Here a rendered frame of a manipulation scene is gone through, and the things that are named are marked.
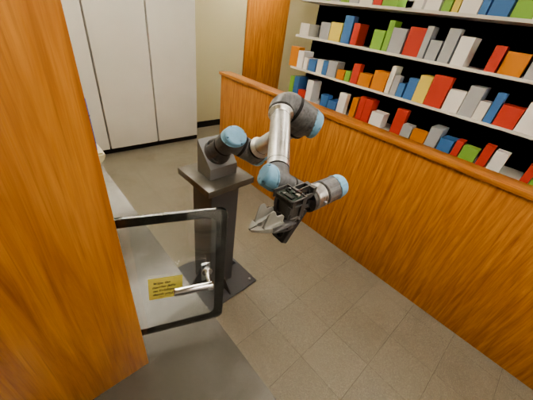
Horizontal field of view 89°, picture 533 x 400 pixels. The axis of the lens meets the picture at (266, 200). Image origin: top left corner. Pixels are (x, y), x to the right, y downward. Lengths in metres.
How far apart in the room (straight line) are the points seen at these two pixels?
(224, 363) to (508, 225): 1.75
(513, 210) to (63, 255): 2.03
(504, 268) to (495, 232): 0.23
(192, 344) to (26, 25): 0.77
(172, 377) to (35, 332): 0.37
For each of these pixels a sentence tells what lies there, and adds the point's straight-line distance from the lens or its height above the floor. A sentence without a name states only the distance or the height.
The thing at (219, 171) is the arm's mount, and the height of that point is 0.98.
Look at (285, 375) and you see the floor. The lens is 1.91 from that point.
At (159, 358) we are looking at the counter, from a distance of 0.89.
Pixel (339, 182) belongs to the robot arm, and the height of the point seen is 1.36.
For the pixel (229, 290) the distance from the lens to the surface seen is 2.11.
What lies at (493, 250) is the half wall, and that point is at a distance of 2.18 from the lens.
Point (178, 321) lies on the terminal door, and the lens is 0.85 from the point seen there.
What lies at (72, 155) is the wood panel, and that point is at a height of 1.55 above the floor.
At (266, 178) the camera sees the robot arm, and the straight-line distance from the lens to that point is 0.79.
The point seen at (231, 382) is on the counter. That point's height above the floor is 0.94.
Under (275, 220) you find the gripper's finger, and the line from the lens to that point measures 0.65.
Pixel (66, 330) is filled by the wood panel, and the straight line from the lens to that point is 0.65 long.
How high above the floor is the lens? 1.74
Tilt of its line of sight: 34 degrees down
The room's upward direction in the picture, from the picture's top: 9 degrees clockwise
